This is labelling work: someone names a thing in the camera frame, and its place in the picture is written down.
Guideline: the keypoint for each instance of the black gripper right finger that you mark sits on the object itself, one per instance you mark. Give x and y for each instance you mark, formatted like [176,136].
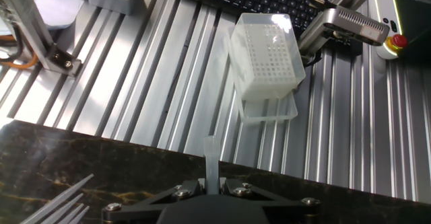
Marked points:
[293,212]

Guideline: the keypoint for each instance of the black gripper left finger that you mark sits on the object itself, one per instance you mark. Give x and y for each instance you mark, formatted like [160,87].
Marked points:
[141,210]

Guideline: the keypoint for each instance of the large clear pipette tip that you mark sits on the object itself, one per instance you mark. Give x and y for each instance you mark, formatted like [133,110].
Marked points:
[64,208]
[212,163]
[72,213]
[81,214]
[57,198]

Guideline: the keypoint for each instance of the white pipette tip rack box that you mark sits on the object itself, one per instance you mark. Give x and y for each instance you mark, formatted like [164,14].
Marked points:
[266,56]

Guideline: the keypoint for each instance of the black marble mat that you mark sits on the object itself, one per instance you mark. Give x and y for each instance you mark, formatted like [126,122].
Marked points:
[101,156]

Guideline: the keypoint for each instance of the teach pendant with red button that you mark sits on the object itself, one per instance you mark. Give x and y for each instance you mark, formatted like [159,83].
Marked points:
[397,41]

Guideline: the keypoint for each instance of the grey vented depth camera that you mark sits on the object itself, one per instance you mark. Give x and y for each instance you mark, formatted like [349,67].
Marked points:
[347,24]

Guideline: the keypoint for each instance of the aluminium frame strut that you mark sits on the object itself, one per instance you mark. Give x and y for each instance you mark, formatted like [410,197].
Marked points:
[30,29]

